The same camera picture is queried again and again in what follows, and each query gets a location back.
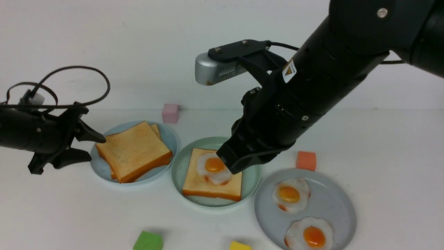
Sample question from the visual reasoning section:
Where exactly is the green cube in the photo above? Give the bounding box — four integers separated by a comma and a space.
132, 231, 164, 250

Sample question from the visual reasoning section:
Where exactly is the fried egg toy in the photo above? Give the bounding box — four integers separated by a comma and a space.
196, 152, 232, 185
284, 217, 333, 250
272, 177, 310, 214

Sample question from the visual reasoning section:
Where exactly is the yellow cube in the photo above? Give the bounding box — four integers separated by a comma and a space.
229, 241, 252, 250

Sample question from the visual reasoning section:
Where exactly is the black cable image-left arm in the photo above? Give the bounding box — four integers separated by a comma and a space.
0, 65, 111, 113

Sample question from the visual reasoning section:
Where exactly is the mint green center plate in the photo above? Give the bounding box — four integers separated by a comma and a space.
171, 136, 261, 210

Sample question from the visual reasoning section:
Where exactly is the pink cube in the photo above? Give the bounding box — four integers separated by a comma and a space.
162, 103, 179, 124

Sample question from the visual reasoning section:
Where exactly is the light blue bread plate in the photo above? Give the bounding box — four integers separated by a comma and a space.
90, 123, 179, 186

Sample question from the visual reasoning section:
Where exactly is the fried egg toy top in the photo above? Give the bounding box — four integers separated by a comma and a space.
196, 152, 232, 185

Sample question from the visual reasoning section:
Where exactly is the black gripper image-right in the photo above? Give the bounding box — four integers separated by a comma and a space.
217, 60, 331, 174

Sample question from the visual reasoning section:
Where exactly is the silver wrist camera image-right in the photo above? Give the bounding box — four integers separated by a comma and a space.
194, 39, 274, 86

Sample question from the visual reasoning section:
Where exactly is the toast slice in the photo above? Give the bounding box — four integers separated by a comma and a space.
109, 123, 162, 183
182, 148, 242, 202
95, 121, 173, 184

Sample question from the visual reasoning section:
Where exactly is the fried egg toy middle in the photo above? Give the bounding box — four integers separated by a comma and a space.
272, 177, 310, 214

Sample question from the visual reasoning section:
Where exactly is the fried egg toy bottom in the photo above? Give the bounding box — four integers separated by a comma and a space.
284, 217, 333, 250

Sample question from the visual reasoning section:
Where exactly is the orange cube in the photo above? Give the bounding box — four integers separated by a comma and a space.
296, 151, 317, 172

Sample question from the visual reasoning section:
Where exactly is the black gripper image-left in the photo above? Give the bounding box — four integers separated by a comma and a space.
10, 107, 106, 175

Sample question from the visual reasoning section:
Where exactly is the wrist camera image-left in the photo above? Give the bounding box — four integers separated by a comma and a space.
18, 90, 45, 106

